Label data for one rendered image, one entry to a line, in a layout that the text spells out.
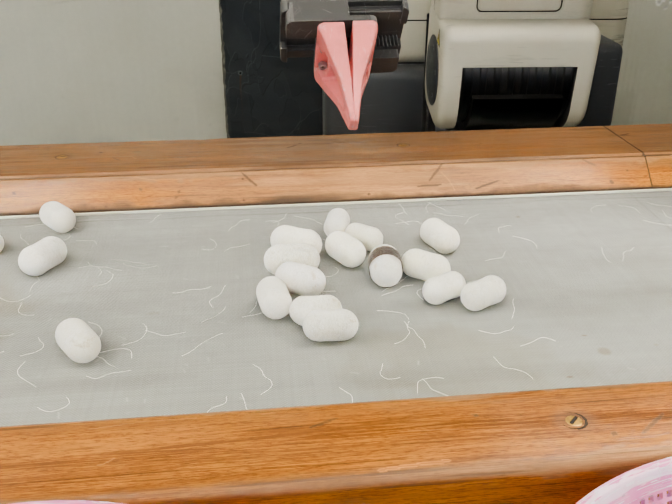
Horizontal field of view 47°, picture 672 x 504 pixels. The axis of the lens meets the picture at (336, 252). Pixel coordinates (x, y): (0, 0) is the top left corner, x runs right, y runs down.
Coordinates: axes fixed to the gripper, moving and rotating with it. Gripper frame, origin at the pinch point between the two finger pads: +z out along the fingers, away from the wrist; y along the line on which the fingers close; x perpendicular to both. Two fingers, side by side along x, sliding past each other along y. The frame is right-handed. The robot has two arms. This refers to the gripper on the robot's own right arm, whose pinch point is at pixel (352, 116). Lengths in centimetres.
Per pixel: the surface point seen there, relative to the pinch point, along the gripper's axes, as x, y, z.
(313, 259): -3.3, -4.3, 13.3
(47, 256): -1.7, -22.0, 11.3
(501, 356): -9.2, 5.3, 22.4
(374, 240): -1.1, 0.3, 11.2
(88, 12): 145, -56, -138
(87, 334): -9.2, -17.5, 19.5
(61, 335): -8.6, -19.0, 19.3
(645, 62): 148, 124, -115
